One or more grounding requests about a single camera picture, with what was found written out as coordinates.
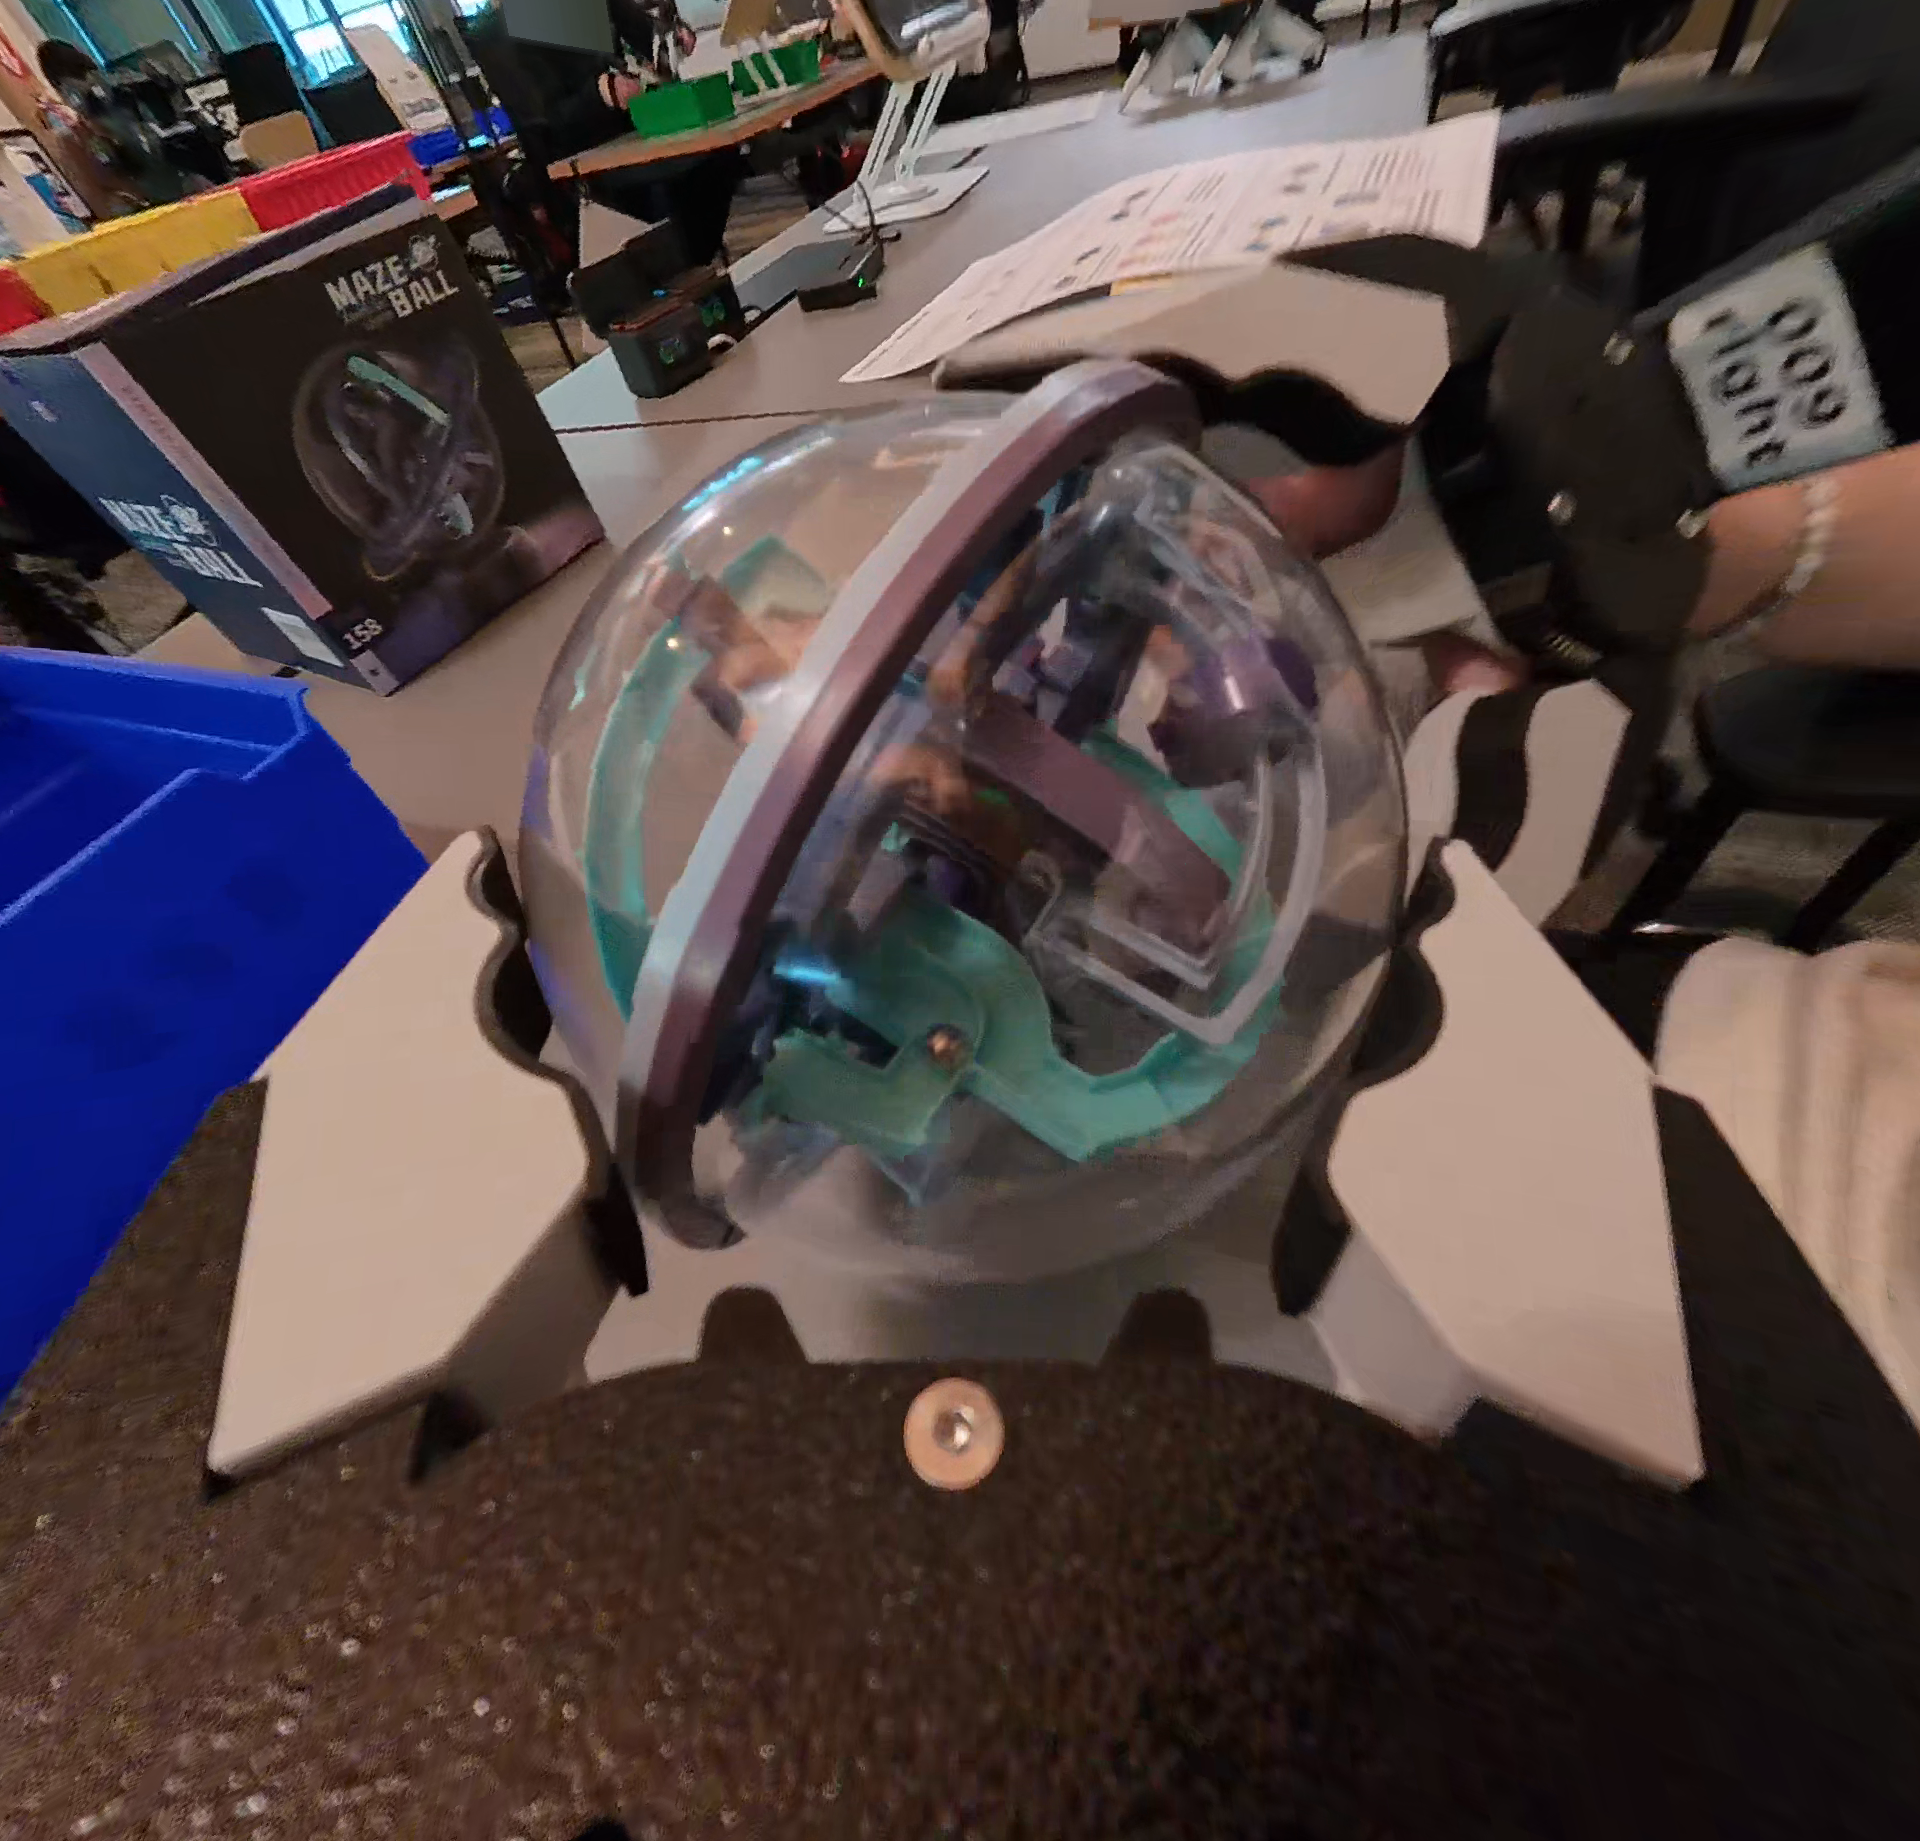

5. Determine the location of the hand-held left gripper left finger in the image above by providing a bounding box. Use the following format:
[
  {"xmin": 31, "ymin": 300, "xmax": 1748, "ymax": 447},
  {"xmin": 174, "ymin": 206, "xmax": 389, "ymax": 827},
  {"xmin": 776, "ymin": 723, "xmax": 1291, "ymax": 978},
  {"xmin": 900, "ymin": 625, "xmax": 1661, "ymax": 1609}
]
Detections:
[{"xmin": 207, "ymin": 830, "xmax": 649, "ymax": 1476}]

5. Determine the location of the yellow storage bin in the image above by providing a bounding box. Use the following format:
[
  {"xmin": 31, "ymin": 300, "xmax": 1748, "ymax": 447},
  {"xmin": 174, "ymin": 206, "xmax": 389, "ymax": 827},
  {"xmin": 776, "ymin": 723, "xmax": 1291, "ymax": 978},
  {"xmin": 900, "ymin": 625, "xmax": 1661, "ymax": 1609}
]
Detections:
[{"xmin": 14, "ymin": 191, "xmax": 263, "ymax": 316}]

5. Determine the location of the white paper sheet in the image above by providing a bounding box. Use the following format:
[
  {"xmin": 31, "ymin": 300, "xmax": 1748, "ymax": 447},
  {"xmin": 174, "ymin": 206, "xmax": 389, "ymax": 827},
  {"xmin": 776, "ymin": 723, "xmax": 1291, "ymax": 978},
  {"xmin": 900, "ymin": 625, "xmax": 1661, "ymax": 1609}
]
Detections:
[{"xmin": 840, "ymin": 108, "xmax": 1504, "ymax": 384}]

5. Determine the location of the red storage bin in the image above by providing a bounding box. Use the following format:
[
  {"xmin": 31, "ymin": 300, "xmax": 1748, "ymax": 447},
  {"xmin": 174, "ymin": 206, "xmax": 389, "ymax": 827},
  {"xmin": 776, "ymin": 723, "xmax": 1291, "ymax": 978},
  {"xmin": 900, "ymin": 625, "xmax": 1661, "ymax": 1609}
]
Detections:
[{"xmin": 238, "ymin": 130, "xmax": 432, "ymax": 234}]

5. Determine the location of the small black box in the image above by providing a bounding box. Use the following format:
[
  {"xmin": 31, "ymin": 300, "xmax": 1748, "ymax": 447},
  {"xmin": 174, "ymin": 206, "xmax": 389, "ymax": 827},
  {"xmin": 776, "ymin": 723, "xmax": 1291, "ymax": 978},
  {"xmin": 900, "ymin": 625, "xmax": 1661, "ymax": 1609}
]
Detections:
[{"xmin": 792, "ymin": 241, "xmax": 889, "ymax": 316}]

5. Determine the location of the white metal stand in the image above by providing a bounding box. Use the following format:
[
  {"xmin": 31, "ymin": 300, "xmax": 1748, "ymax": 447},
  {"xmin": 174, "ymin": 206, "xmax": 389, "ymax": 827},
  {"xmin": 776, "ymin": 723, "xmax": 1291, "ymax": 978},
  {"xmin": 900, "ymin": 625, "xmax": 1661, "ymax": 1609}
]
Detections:
[{"xmin": 1116, "ymin": 0, "xmax": 1333, "ymax": 121}]

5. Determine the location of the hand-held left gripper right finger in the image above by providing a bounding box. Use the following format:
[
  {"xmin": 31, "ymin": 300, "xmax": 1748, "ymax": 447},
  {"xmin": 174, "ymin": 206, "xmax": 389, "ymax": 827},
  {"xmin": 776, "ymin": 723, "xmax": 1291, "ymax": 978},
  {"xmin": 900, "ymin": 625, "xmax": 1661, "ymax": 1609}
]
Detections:
[{"xmin": 1272, "ymin": 838, "xmax": 1707, "ymax": 1490}]

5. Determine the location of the black charging case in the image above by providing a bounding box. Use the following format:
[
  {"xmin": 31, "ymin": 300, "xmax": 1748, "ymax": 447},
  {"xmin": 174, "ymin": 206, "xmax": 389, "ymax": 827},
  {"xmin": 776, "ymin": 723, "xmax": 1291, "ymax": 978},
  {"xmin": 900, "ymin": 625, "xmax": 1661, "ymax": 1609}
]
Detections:
[{"xmin": 576, "ymin": 228, "xmax": 751, "ymax": 404}]

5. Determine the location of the dark maze ball box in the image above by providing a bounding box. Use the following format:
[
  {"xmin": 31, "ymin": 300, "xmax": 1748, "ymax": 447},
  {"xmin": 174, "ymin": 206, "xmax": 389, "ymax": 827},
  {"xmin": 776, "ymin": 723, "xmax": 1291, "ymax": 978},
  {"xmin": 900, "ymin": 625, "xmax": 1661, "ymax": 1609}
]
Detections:
[{"xmin": 0, "ymin": 183, "xmax": 606, "ymax": 696}]

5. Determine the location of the clear plastic maze ball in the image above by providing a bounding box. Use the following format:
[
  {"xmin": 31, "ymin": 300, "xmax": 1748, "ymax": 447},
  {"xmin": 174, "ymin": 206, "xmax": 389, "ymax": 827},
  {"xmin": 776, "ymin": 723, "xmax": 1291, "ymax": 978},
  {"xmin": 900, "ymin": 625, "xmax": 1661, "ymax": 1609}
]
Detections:
[{"xmin": 517, "ymin": 361, "xmax": 1413, "ymax": 1287}]

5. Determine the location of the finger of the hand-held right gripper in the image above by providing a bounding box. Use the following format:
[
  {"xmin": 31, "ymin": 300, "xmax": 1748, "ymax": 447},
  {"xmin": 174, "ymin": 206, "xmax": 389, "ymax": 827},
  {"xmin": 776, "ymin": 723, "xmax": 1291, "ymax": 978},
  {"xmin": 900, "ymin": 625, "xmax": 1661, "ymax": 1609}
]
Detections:
[
  {"xmin": 933, "ymin": 241, "xmax": 1518, "ymax": 469},
  {"xmin": 1407, "ymin": 672, "xmax": 1639, "ymax": 930}
]

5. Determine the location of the green storage bin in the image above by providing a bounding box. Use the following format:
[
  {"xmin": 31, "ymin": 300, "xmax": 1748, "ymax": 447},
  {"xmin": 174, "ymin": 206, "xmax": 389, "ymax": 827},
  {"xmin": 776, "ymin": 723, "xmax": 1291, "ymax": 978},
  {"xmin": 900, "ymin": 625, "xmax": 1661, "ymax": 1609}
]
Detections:
[{"xmin": 630, "ymin": 70, "xmax": 739, "ymax": 143}]

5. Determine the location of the person's right forearm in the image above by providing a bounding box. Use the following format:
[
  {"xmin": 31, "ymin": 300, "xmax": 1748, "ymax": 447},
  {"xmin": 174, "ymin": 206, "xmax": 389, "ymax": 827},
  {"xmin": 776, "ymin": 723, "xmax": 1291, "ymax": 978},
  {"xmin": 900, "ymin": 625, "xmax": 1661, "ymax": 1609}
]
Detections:
[{"xmin": 1694, "ymin": 438, "xmax": 1920, "ymax": 673}]

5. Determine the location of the white pearl bracelet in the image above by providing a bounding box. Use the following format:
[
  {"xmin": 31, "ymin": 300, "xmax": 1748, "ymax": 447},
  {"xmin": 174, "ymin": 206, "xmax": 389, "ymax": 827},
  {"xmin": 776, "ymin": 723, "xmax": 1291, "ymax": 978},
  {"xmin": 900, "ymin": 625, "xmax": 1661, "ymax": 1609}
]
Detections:
[{"xmin": 1738, "ymin": 467, "xmax": 1844, "ymax": 645}]

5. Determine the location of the person's right hand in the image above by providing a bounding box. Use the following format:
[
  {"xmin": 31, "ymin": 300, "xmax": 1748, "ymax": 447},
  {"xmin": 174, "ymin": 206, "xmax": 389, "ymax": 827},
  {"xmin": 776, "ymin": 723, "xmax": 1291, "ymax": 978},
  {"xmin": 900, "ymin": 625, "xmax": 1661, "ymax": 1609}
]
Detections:
[{"xmin": 1243, "ymin": 451, "xmax": 1534, "ymax": 703}]

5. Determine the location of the blue plastic bin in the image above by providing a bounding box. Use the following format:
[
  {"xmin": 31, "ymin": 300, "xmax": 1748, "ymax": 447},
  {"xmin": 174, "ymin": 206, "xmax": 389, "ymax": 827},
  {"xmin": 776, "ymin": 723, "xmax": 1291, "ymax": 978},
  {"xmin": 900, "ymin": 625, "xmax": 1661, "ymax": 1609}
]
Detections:
[{"xmin": 0, "ymin": 645, "xmax": 428, "ymax": 1400}]

